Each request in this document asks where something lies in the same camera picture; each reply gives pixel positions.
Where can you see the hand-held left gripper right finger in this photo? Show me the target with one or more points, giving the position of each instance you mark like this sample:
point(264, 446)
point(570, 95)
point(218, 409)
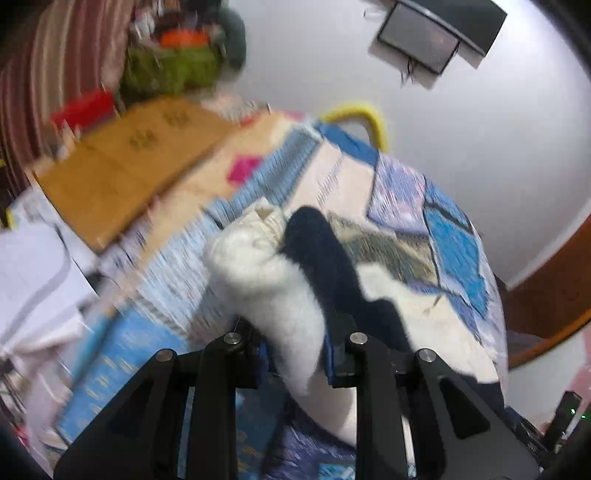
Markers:
point(330, 362)

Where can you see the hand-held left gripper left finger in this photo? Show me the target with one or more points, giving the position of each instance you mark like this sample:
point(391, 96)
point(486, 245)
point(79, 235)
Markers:
point(217, 369)

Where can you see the white and navy sweater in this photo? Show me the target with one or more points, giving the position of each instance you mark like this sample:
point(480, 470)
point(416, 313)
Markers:
point(272, 286)

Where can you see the blue patchwork blanket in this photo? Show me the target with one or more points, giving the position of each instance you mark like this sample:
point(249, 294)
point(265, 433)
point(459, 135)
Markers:
point(443, 230)

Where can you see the white folded cloth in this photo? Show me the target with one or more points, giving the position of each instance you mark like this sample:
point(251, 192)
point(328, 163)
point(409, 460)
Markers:
point(32, 277)

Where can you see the brown cardboard box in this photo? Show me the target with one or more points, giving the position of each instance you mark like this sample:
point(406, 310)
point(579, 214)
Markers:
point(124, 161)

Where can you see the yellow hoop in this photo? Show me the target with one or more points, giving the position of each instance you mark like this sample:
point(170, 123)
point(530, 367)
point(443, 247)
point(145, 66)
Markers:
point(364, 113)

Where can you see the red box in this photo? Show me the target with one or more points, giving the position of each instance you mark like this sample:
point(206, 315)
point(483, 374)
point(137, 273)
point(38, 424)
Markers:
point(83, 108)

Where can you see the green bag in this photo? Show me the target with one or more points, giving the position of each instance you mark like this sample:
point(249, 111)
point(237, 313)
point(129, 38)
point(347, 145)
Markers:
point(171, 71)

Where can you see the orange packet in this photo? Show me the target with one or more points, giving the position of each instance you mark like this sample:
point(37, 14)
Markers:
point(182, 38)

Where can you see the striped curtain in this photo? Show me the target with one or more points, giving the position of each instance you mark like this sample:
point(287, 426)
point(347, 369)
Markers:
point(51, 60)

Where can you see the wooden door frame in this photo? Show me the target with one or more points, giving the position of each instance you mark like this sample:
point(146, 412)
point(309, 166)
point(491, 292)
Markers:
point(549, 295)

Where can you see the grey wall monitor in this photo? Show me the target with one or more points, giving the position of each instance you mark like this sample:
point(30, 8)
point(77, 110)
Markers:
point(415, 37)

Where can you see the black wall television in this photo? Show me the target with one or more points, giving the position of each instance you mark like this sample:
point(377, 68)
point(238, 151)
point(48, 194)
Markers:
point(466, 18)

